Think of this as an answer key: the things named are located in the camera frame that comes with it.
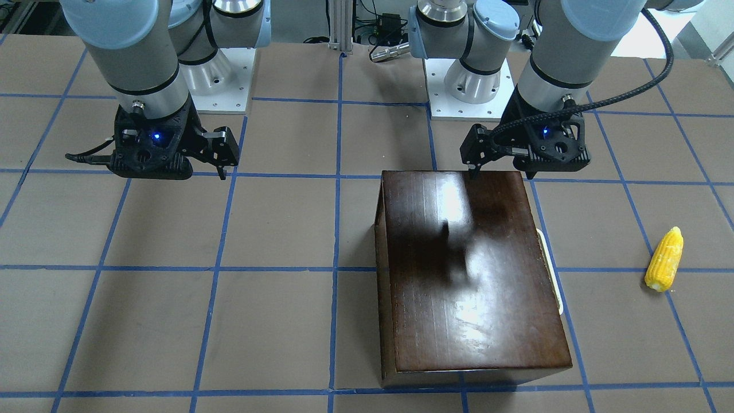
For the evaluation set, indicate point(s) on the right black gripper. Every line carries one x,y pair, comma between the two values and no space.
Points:
192,127

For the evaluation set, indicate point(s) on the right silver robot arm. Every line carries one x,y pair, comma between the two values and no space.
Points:
158,56

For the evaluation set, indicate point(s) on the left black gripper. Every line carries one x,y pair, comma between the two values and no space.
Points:
512,116

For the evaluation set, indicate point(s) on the yellow corn cob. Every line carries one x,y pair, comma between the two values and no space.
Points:
662,270

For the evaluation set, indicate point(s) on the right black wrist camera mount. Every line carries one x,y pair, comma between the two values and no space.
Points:
149,149

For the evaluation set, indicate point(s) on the dark brown wooden cabinet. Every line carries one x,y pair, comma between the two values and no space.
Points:
464,294

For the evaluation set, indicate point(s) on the light wood drawer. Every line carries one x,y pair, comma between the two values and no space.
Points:
543,240

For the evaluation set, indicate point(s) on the aluminium frame post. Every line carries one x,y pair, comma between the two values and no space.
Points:
340,24

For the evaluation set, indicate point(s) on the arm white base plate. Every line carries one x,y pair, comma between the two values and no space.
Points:
458,94
222,85

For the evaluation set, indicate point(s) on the black electronics box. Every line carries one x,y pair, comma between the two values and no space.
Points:
389,25

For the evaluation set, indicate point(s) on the silver metal cylinder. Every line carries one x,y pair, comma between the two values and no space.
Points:
390,53

